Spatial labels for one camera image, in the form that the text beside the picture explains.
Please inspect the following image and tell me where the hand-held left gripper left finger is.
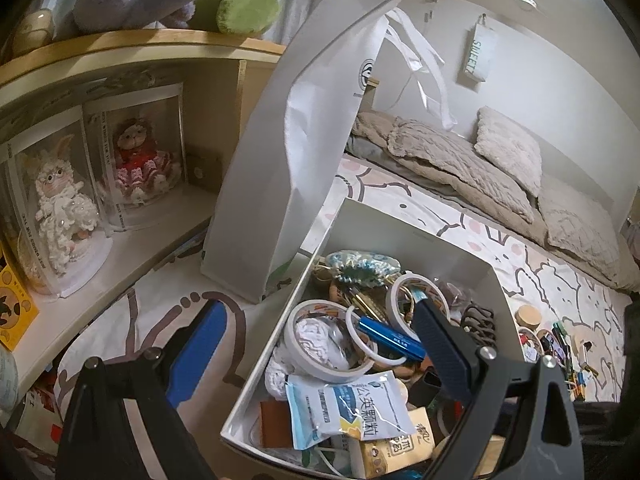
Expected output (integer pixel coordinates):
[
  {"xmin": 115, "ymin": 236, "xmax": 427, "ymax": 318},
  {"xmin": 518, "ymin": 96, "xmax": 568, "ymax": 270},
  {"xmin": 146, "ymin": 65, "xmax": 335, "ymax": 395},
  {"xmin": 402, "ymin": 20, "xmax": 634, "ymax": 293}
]
[{"xmin": 55, "ymin": 299, "xmax": 228, "ymax": 480}]

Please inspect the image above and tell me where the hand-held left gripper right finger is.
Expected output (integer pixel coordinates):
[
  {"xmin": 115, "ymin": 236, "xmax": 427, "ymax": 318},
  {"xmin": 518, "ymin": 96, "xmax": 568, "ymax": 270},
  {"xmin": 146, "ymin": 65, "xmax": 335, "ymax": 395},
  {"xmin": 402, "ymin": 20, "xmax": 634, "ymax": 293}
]
[{"xmin": 411, "ymin": 299, "xmax": 586, "ymax": 480}]

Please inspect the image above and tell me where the white storage box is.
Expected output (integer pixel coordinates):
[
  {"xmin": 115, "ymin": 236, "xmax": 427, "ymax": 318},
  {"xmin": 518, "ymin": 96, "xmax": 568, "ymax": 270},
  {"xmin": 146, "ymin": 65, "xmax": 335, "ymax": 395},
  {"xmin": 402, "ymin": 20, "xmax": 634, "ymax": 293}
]
[{"xmin": 220, "ymin": 197, "xmax": 526, "ymax": 480}]

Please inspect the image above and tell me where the black hair claw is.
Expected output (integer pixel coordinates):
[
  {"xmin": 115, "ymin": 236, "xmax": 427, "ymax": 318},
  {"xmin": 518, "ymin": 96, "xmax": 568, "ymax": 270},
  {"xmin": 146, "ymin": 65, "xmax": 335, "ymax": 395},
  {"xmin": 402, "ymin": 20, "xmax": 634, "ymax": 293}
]
[{"xmin": 460, "ymin": 302, "xmax": 497, "ymax": 347}]

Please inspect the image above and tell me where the blue metallic stick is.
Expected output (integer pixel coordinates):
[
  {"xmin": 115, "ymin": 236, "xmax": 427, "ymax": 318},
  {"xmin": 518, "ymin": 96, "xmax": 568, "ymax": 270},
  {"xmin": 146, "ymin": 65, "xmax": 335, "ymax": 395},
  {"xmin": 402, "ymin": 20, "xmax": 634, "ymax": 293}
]
[{"xmin": 357, "ymin": 316, "xmax": 426, "ymax": 362}]

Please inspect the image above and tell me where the printed bed sheet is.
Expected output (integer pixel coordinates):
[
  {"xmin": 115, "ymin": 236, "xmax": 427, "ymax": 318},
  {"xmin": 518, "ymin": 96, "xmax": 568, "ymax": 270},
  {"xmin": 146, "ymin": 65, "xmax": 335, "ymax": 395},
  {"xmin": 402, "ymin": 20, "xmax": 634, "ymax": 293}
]
[{"xmin": 55, "ymin": 152, "xmax": 633, "ymax": 480}]

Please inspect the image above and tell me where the cork lid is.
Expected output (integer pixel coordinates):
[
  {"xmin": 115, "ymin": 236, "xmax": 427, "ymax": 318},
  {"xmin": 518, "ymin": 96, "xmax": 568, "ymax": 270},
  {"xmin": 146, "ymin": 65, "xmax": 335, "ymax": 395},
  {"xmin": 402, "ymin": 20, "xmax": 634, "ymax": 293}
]
[{"xmin": 517, "ymin": 305, "xmax": 544, "ymax": 329}]

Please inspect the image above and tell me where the beige snack sachet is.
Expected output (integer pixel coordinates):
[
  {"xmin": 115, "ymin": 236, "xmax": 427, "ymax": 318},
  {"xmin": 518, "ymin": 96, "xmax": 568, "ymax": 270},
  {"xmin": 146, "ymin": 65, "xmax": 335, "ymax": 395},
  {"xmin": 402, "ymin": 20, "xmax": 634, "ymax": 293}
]
[{"xmin": 360, "ymin": 407, "xmax": 434, "ymax": 479}]

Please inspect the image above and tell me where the brown leather piece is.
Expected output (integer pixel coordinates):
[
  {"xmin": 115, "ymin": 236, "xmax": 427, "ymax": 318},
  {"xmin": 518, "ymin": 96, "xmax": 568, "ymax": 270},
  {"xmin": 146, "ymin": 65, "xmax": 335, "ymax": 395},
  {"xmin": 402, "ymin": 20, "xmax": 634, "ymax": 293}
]
[{"xmin": 260, "ymin": 400, "xmax": 294, "ymax": 449}]

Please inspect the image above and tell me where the blue white medicine sachet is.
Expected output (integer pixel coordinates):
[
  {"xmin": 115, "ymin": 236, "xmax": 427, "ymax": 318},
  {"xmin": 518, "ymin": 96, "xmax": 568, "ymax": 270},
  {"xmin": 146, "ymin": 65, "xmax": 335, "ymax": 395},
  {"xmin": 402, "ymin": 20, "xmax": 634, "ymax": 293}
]
[{"xmin": 285, "ymin": 370, "xmax": 418, "ymax": 451}]

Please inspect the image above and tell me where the white crumpled cloth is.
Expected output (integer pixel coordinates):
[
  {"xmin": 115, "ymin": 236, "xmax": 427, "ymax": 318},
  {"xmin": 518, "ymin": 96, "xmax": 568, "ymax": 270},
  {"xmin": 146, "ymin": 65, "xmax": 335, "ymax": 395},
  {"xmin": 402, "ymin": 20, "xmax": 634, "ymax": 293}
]
[{"xmin": 295, "ymin": 319, "xmax": 352, "ymax": 367}]

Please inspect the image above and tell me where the small brown box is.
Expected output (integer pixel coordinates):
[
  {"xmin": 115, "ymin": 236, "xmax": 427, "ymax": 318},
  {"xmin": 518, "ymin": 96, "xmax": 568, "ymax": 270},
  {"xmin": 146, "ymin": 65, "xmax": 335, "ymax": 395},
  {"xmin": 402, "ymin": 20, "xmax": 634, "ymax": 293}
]
[{"xmin": 187, "ymin": 152, "xmax": 223, "ymax": 187}]

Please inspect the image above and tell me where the large beige pillow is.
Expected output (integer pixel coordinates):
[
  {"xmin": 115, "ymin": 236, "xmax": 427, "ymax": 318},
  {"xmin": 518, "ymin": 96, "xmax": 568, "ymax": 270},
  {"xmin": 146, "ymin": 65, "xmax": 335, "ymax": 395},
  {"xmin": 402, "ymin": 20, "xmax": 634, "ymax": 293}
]
[{"xmin": 537, "ymin": 175, "xmax": 621, "ymax": 281}]

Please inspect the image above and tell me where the yellow printed box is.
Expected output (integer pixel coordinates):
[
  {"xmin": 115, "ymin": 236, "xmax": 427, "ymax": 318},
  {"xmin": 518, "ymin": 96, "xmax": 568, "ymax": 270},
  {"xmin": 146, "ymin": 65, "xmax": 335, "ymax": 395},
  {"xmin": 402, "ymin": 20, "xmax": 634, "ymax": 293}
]
[{"xmin": 0, "ymin": 245, "xmax": 40, "ymax": 352}]

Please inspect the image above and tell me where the red dress doll clear case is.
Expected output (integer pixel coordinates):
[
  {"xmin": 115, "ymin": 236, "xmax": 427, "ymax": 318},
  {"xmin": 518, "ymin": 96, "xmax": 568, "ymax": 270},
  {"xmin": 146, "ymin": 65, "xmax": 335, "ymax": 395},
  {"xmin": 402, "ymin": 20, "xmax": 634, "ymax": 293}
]
[{"xmin": 82, "ymin": 82, "xmax": 188, "ymax": 233}]

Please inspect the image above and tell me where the beige pillows and blanket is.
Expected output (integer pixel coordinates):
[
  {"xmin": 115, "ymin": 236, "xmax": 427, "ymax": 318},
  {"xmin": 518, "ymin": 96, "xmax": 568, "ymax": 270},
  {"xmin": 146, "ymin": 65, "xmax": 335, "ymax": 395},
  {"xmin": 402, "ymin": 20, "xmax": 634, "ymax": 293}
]
[{"xmin": 345, "ymin": 110, "xmax": 640, "ymax": 293}]

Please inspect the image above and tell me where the white rabbit doll clear case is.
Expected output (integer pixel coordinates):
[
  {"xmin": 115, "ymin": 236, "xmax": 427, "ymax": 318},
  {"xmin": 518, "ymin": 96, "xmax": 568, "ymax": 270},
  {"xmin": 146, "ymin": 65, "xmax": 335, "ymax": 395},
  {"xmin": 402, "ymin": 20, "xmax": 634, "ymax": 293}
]
[{"xmin": 0, "ymin": 105, "xmax": 116, "ymax": 296}]

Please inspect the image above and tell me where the white paper bag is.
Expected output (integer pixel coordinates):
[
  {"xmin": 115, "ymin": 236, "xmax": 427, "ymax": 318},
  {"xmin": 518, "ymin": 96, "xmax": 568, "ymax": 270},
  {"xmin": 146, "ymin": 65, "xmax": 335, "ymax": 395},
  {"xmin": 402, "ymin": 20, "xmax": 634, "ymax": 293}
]
[{"xmin": 200, "ymin": 0, "xmax": 458, "ymax": 306}]

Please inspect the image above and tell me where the small beige pillow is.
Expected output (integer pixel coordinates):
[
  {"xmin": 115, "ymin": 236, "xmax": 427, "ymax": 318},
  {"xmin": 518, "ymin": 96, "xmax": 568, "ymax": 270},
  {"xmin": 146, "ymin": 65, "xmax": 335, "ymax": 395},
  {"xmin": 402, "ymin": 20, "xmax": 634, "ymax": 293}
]
[{"xmin": 474, "ymin": 106, "xmax": 543, "ymax": 198}]

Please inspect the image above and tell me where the wooden shelf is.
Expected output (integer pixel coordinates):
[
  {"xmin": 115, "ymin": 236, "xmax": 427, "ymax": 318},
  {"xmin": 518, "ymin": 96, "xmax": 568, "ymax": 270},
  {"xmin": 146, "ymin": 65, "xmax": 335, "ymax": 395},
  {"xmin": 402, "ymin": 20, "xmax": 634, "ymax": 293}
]
[{"xmin": 0, "ymin": 27, "xmax": 288, "ymax": 411}]

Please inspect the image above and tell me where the green plush toy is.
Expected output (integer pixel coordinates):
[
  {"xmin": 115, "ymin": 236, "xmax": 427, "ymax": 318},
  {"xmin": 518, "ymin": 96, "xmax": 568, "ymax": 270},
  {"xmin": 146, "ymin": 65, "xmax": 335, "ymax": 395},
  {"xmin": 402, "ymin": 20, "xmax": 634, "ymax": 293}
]
[{"xmin": 187, "ymin": 0, "xmax": 280, "ymax": 38}]

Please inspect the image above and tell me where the cream round plush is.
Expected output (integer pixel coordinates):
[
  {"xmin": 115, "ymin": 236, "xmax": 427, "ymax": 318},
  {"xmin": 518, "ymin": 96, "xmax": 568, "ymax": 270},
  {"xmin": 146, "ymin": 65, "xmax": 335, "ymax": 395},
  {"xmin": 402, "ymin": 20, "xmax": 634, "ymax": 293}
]
[{"xmin": 12, "ymin": 8, "xmax": 53, "ymax": 56}]

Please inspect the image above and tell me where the white wall hanging sign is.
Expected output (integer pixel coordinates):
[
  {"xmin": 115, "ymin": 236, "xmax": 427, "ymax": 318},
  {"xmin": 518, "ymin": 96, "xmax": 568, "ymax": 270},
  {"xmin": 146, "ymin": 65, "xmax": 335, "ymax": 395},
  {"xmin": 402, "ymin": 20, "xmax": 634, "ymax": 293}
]
[{"xmin": 457, "ymin": 15, "xmax": 496, "ymax": 83}]

